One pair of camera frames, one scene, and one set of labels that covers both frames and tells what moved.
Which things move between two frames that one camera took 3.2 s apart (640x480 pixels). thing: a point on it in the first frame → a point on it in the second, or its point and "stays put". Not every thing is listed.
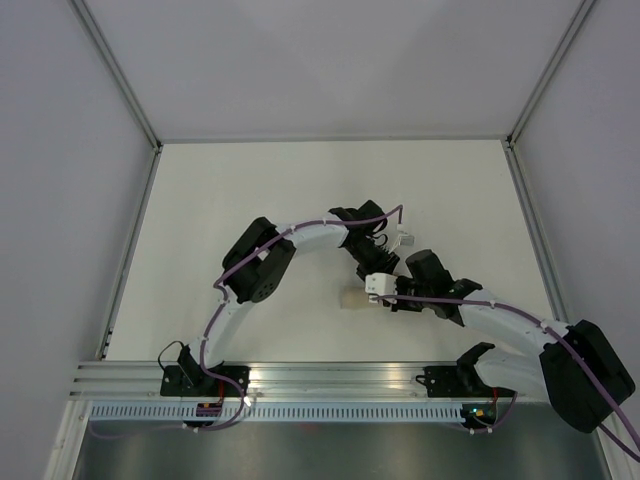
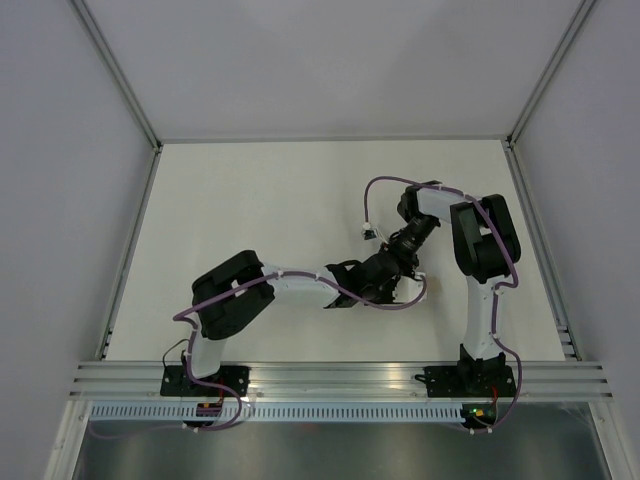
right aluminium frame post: [510, 140] stays put
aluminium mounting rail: [271, 380] stays put
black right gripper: [401, 306] → [407, 262]
